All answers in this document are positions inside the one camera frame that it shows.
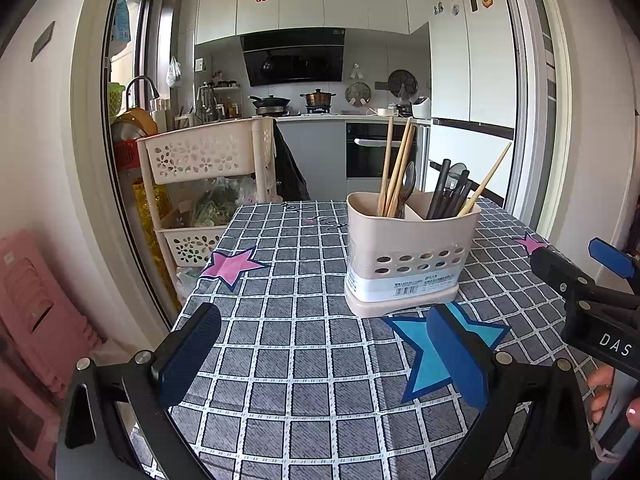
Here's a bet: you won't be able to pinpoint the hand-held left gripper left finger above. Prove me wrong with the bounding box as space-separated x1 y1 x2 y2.
55 302 222 461

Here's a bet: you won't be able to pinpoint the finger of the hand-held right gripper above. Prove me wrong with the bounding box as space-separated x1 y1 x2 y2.
588 237 640 279
530 247 640 312

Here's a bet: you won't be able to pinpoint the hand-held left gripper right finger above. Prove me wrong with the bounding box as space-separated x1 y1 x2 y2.
426 304 596 461

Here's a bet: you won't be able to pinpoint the wooden chopstick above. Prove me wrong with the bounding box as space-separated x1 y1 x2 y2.
390 124 417 218
384 117 412 217
377 116 396 217
457 141 513 217

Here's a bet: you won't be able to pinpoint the beige plastic utensil holder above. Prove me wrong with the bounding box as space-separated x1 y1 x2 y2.
343 191 483 318

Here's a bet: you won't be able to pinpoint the person's right hand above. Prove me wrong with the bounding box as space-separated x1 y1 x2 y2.
586 365 640 431

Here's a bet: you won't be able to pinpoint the grey checked star tablecloth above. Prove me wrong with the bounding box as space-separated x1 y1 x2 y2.
167 200 601 480

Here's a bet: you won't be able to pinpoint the grey garment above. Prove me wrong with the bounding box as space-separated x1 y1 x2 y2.
592 377 640 480

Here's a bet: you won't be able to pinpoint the gold foil bag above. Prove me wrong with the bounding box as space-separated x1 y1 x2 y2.
131 180 172 246

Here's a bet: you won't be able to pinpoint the translucent plastic produce bag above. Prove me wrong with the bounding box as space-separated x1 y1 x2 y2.
192 177 262 227

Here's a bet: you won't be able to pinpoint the pink plastic stool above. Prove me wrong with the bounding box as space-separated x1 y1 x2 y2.
0 229 103 480

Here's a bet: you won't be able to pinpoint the sliding glass door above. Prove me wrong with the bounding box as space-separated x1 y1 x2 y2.
500 0 558 241

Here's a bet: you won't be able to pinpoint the beige plastic storage trolley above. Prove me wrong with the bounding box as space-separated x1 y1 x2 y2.
136 117 279 306

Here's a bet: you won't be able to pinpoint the white refrigerator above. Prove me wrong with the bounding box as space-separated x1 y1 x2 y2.
427 0 518 206

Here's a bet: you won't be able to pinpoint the black built-in oven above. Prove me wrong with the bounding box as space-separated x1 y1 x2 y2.
345 121 426 179

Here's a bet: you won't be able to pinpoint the grey kitchen counter cabinet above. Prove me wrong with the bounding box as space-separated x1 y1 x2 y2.
272 115 351 202

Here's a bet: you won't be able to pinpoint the dark round hanging pan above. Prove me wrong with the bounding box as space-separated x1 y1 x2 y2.
388 69 419 98

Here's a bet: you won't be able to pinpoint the glass pitcher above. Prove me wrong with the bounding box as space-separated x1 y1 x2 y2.
196 85 219 123

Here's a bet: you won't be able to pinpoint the white countertop spice rack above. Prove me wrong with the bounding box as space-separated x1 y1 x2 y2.
212 80 244 120

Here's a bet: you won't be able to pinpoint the round metal steamer rack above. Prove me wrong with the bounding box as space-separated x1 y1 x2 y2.
345 81 372 109

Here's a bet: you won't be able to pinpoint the black wok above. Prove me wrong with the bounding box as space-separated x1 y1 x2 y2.
248 94 292 116

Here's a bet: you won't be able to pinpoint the green plastic basket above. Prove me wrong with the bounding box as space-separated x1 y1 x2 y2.
108 82 126 117

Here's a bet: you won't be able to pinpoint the curved kitchen faucet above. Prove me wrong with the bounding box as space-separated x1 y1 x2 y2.
125 76 161 111

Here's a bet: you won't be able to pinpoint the bronze cooking pot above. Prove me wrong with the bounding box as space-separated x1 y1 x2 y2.
300 88 337 109

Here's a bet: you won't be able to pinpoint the black range hood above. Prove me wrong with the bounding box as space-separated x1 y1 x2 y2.
239 27 347 87

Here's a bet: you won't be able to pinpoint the blue printed hanging bag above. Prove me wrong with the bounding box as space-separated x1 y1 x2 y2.
114 0 132 43

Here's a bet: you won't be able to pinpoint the grey wall switch plate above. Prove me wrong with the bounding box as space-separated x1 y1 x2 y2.
31 21 56 63

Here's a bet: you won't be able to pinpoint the white wall cabinets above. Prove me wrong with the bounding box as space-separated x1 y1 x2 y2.
195 0 431 46

